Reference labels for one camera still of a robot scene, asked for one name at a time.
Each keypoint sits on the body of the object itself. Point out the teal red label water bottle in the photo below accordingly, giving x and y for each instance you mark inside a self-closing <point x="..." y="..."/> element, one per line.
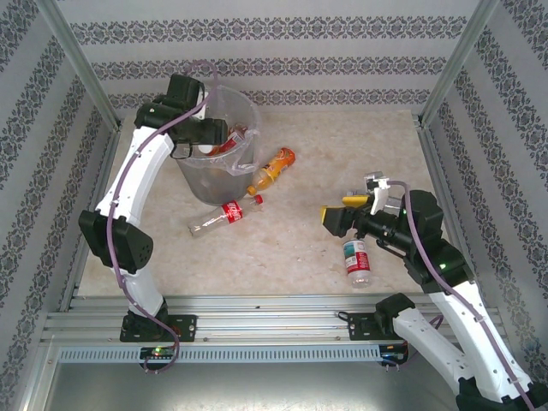
<point x="355" y="257"/>

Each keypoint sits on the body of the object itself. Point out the orange juice bottle yellow cap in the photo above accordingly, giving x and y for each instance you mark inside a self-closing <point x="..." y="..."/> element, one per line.
<point x="276" y="164"/>

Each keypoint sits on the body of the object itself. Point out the red label cola bottle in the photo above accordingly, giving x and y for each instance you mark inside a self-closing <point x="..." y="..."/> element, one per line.
<point x="231" y="212"/>

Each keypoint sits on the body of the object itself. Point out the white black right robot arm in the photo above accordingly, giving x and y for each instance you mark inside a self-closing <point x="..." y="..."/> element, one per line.
<point x="471" y="325"/>

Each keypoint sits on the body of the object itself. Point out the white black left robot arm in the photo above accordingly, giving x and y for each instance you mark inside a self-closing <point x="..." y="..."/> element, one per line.
<point x="137" y="171"/>

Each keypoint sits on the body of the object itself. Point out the clear plastic bin liner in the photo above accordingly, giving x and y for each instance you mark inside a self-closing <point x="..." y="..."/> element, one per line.
<point x="244" y="164"/>

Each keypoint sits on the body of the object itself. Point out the clear plastic bin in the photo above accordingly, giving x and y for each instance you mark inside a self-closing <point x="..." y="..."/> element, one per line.
<point x="214" y="184"/>

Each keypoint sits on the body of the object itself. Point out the right circuit board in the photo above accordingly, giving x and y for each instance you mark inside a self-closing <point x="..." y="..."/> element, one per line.
<point x="394" y="354"/>

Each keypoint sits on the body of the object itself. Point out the circuit board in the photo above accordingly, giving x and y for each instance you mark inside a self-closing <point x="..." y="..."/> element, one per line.
<point x="158" y="352"/>
<point x="394" y="354"/>

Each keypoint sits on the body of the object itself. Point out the grey metal shelf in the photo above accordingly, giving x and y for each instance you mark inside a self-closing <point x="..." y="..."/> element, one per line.
<point x="274" y="389"/>

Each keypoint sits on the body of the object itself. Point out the left circuit board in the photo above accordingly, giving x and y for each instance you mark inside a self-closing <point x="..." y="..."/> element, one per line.
<point x="158" y="352"/>

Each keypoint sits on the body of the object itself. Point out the aluminium table side rail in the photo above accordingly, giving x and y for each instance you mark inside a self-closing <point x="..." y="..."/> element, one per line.
<point x="432" y="154"/>
<point x="108" y="154"/>

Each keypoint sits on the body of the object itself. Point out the aluminium frame post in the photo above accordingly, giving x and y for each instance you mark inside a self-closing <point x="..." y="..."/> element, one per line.
<point x="81" y="64"/>
<point x="455" y="64"/>

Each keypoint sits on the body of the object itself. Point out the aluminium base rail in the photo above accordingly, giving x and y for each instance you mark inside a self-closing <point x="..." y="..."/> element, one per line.
<point x="274" y="321"/>

